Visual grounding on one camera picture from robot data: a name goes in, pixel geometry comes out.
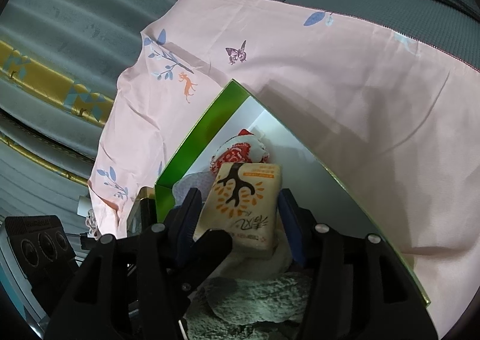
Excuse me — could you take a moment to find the green cloth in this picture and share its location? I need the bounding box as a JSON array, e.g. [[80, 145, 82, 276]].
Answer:
[[185, 273, 311, 340]]

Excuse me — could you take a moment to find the cream tree print tissue pack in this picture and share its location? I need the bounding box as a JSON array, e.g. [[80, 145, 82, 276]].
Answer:
[[193, 162, 282, 259]]

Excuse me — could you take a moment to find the red white patterned cloth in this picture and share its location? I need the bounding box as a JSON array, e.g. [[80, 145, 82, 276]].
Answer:
[[209, 129, 269, 174]]

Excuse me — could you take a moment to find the cream knitted towel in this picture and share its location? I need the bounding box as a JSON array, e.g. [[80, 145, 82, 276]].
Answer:
[[216, 230, 292, 281]]

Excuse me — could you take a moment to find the blue plush elephant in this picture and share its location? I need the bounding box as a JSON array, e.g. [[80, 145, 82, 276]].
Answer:
[[172, 171, 215, 205]]

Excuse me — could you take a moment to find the black gold tin box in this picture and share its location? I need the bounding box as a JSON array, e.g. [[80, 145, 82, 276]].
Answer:
[[127, 186, 157, 237]]

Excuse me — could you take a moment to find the pink printed tablecloth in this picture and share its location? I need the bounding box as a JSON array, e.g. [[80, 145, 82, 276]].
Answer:
[[89, 0, 479, 335]]

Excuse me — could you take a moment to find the green cardboard box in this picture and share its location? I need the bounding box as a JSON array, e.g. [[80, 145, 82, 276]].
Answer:
[[154, 78, 432, 307]]

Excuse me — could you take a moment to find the grey curtain with yellow band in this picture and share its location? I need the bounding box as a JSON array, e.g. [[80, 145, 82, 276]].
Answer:
[[1, 0, 176, 234]]

